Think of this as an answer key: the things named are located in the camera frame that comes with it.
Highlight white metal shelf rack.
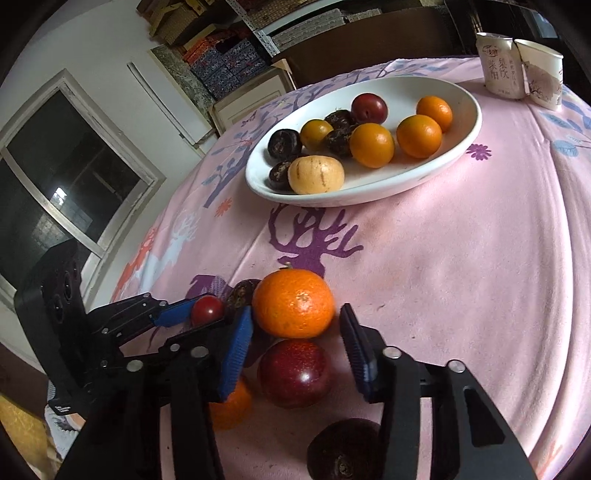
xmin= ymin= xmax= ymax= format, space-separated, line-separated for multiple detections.
xmin=226 ymin=0 xmax=384 ymax=52

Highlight white oval plate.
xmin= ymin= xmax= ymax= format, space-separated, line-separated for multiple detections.
xmin=245 ymin=76 xmax=483 ymax=207

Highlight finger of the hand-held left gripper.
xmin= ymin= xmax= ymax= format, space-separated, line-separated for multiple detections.
xmin=88 ymin=293 xmax=205 ymax=344
xmin=121 ymin=319 xmax=230 ymax=366

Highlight small yellow plum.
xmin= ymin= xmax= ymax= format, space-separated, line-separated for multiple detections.
xmin=300 ymin=119 xmax=334 ymax=152

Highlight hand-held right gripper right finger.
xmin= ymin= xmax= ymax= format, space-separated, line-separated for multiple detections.
xmin=339 ymin=303 xmax=539 ymax=480

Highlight large orange mandarin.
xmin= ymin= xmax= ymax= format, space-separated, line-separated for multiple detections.
xmin=252 ymin=268 xmax=336 ymax=339

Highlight grey-green patterned board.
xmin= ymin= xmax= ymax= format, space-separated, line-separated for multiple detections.
xmin=151 ymin=45 xmax=219 ymax=110

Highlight white yogurt carton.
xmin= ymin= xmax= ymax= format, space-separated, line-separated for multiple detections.
xmin=475 ymin=32 xmax=528 ymax=100

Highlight red cherry tomato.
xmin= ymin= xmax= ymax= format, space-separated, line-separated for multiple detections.
xmin=191 ymin=296 xmax=225 ymax=326

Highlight dark cabinet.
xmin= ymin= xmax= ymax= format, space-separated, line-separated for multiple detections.
xmin=462 ymin=0 xmax=561 ymax=44

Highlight pale wooden picture frame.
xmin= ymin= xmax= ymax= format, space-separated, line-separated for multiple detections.
xmin=210 ymin=69 xmax=296 ymax=136

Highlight small orange mandarin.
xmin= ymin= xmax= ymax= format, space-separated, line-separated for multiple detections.
xmin=208 ymin=376 xmax=254 ymax=431

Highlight pale yellow pepino melon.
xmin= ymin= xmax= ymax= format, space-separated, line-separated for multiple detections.
xmin=288 ymin=156 xmax=345 ymax=195

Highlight large yellow plum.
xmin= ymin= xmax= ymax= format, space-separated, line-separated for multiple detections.
xmin=349 ymin=123 xmax=395 ymax=169

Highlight white strip leaning on wall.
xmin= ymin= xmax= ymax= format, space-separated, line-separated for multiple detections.
xmin=127 ymin=61 xmax=205 ymax=149

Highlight dark brown passion fruit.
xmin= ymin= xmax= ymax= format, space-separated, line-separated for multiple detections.
xmin=307 ymin=418 xmax=385 ymax=480

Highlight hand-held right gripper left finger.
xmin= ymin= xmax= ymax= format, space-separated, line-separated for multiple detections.
xmin=58 ymin=305 xmax=254 ymax=480

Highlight stacks of patterned boxes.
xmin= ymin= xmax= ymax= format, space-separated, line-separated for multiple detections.
xmin=136 ymin=0 xmax=384 ymax=100

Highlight white framed window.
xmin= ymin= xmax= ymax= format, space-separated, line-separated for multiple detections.
xmin=0 ymin=69 xmax=167 ymax=308

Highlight white paper cup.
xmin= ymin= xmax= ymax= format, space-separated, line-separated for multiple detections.
xmin=514 ymin=38 xmax=565 ymax=112

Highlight red plum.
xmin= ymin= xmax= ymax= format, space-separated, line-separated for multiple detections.
xmin=257 ymin=339 xmax=332 ymax=409
xmin=351 ymin=93 xmax=387 ymax=125

